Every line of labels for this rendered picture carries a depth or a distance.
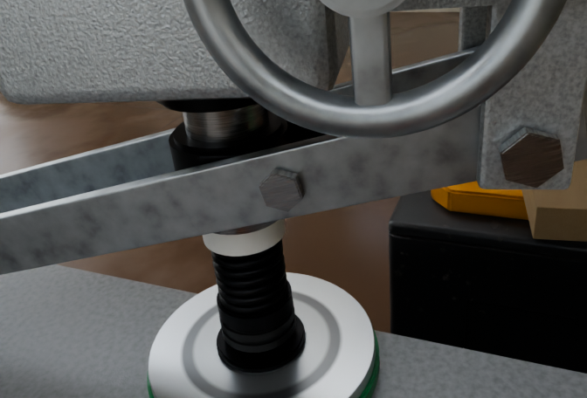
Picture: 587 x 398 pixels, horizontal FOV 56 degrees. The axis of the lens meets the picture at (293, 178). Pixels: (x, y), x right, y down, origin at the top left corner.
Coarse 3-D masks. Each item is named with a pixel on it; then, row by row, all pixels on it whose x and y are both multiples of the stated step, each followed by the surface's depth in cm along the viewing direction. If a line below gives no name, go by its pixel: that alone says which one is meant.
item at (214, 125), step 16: (224, 112) 38; (240, 112) 39; (256, 112) 40; (176, 128) 43; (192, 128) 40; (208, 128) 39; (224, 128) 39; (240, 128) 39; (256, 128) 40; (272, 128) 41; (288, 128) 45; (304, 128) 45; (176, 144) 41; (192, 144) 39; (208, 144) 39; (224, 144) 39; (240, 144) 39; (256, 144) 39; (272, 144) 40; (176, 160) 40; (192, 160) 39; (208, 160) 38; (256, 224) 42
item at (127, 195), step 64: (448, 64) 42; (448, 128) 33; (0, 192) 56; (64, 192) 54; (128, 192) 39; (192, 192) 38; (256, 192) 37; (320, 192) 36; (384, 192) 35; (0, 256) 45; (64, 256) 43
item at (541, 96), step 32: (416, 0) 27; (448, 0) 27; (480, 0) 27; (576, 0) 26; (480, 32) 42; (576, 32) 27; (544, 64) 28; (576, 64) 27; (512, 96) 29; (544, 96) 28; (576, 96) 28; (480, 128) 30; (512, 128) 30; (544, 128) 29; (576, 128) 29; (480, 160) 31
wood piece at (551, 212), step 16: (576, 176) 77; (528, 192) 78; (544, 192) 74; (560, 192) 74; (576, 192) 74; (528, 208) 77; (544, 208) 71; (560, 208) 71; (576, 208) 70; (544, 224) 72; (560, 224) 72; (576, 224) 71; (576, 240) 72
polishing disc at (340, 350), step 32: (320, 288) 58; (192, 320) 55; (320, 320) 54; (352, 320) 53; (160, 352) 52; (192, 352) 51; (320, 352) 50; (352, 352) 49; (160, 384) 48; (192, 384) 48; (224, 384) 47; (256, 384) 47; (288, 384) 47; (320, 384) 47; (352, 384) 46
